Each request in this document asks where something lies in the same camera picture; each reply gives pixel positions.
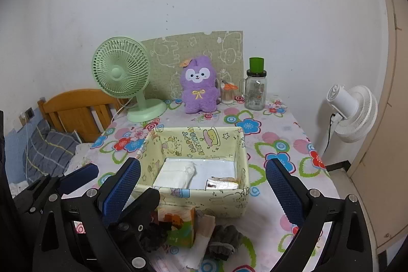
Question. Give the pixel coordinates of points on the wooden chair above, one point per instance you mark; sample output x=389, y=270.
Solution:
x=73, y=106

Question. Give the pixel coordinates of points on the grey plaid pillow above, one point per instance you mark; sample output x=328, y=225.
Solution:
x=47, y=147

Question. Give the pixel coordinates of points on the grey sock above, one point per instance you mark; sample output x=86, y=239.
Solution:
x=226, y=240

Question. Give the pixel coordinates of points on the white fan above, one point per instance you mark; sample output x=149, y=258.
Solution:
x=357, y=112

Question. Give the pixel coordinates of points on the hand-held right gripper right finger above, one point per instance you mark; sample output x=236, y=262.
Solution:
x=285, y=192

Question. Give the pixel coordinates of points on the purple plush toy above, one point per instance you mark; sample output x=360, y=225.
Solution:
x=199, y=96

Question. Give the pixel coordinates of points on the small glass cup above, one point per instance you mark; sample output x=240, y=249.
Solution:
x=227, y=96

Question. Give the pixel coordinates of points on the beige wardrobe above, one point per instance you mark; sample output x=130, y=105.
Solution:
x=392, y=100

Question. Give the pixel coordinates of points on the green desk fan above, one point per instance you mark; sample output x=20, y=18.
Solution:
x=116, y=73

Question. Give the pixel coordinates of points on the white folded cloth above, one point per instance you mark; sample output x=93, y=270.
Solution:
x=175, y=174

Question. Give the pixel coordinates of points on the green jigsaw puzzle board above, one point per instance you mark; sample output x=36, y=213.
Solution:
x=165, y=52

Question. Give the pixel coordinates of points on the dark sock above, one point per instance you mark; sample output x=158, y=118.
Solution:
x=156, y=237

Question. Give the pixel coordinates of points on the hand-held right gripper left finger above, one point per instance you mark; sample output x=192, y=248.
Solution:
x=122, y=189

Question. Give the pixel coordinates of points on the yellow cartoon fabric storage box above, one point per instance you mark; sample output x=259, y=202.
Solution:
x=191, y=138

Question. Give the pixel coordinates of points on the glass jar with green lid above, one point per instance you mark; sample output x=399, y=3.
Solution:
x=255, y=93

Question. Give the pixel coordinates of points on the silver foil packet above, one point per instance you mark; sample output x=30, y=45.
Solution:
x=221, y=184

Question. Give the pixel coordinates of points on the green tissue pack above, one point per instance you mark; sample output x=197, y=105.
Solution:
x=180, y=224

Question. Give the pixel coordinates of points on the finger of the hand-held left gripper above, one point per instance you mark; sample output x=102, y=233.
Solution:
x=145, y=205
x=79, y=176

